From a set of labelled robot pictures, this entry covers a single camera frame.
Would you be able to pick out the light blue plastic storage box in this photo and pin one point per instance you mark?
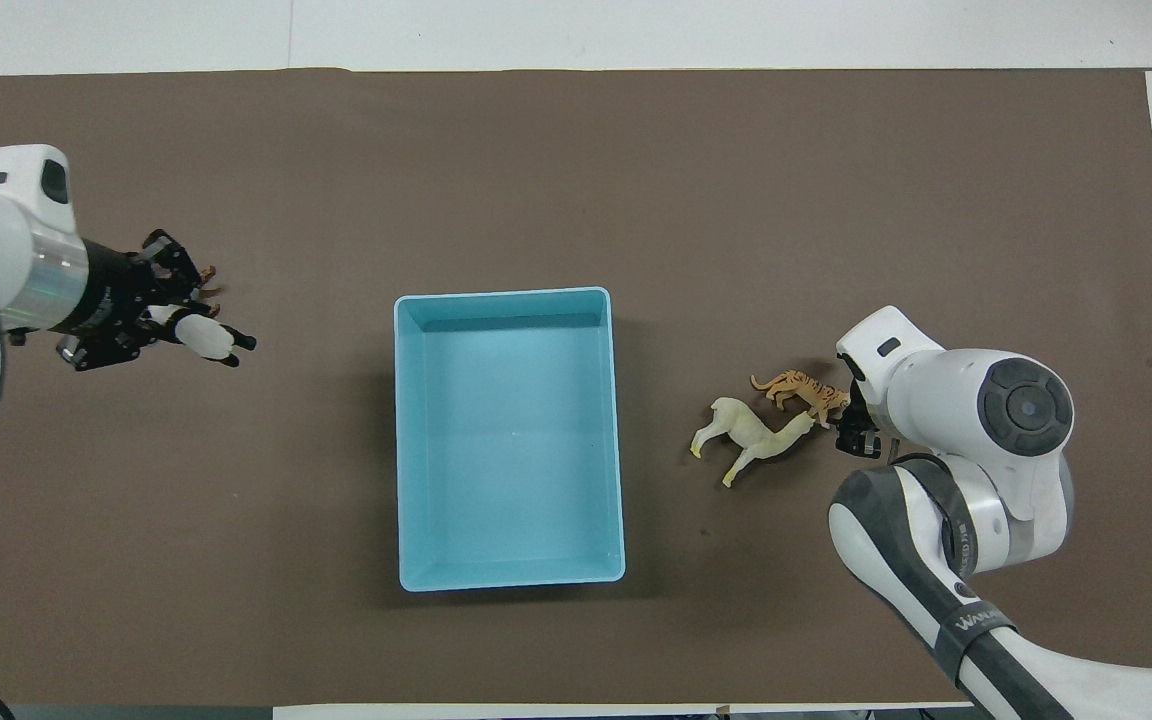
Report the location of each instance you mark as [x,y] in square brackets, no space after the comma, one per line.
[511,450]

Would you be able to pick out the cream white llama toy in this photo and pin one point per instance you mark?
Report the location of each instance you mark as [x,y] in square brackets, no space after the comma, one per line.
[751,432]

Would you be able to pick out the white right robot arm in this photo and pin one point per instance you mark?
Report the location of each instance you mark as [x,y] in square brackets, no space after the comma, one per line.
[976,450]

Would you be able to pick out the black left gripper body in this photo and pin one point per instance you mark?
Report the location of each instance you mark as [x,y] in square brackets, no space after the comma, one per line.
[116,290]

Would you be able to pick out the brown lion toy figure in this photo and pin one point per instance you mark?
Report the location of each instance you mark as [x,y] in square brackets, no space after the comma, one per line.
[209,285]

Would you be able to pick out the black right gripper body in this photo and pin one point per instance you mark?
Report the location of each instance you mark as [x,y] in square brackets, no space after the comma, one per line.
[861,435]

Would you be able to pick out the brown paper table mat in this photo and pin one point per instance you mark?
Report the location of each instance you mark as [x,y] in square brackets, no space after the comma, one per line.
[636,180]

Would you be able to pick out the orange striped tiger toy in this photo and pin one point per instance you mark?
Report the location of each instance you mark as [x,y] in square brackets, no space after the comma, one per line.
[801,390]

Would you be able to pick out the black and white panda toy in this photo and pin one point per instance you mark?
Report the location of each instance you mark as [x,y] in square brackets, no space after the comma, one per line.
[208,338]

